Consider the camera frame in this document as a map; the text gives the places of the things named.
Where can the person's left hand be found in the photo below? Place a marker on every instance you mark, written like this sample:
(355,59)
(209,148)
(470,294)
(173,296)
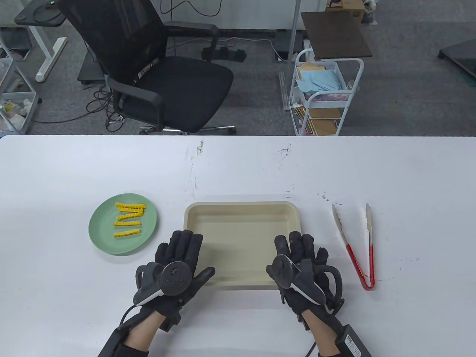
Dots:
(182,247)

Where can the person's right hand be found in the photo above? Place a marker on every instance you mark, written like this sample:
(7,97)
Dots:
(301,245)

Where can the yellow crinkle fry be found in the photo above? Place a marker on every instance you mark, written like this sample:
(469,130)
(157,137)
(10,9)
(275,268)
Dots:
(137,210)
(131,205)
(127,223)
(127,233)
(126,216)

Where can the beige baking tray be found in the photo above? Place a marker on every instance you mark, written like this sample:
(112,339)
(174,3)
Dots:
(241,230)

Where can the green plate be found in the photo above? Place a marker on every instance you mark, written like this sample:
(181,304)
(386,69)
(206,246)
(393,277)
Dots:
(104,238)

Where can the black forearm pack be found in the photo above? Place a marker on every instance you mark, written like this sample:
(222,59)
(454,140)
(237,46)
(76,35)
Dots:
(353,342)
(111,342)

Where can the person's right forearm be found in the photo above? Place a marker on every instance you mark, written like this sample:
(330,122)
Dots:
(323,334)

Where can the person's left forearm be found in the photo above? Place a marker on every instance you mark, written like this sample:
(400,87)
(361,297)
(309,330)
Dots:
(143,333)

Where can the black floor plate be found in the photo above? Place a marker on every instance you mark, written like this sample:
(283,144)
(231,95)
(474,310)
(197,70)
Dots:
(89,72)

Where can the black and white controller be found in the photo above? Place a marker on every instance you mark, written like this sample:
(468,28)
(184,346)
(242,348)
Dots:
(175,279)
(282,271)

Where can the black mesh office chair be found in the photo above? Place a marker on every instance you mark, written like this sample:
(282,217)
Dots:
(178,85)

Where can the blue paper sheets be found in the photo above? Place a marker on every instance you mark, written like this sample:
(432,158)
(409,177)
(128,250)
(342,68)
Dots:
(319,81)

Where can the white rolling cart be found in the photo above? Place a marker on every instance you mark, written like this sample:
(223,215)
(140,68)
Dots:
(294,80)

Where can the black power strip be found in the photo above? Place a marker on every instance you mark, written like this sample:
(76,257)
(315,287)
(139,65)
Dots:
(227,55)

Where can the dark brown side tabletop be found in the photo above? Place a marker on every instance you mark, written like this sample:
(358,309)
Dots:
(334,35)

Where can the white desk leg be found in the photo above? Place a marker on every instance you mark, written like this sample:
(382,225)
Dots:
(48,59)

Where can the white partition panel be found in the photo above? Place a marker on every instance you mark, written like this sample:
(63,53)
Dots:
(253,15)

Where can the cardboard box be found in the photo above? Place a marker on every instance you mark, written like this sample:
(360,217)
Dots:
(349,5)

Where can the black floor platform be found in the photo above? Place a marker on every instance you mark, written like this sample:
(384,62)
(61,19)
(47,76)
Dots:
(461,55)

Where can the grey storage box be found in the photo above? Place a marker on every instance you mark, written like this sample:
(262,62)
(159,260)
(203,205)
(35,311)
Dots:
(16,39)

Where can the dark grey desk top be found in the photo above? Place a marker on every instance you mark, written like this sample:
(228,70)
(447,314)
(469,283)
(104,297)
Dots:
(37,15)

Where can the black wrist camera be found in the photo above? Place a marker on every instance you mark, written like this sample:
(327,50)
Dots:
(304,322)
(171,321)

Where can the aluminium frame pole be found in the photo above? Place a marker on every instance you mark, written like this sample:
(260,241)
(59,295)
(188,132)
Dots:
(292,44)

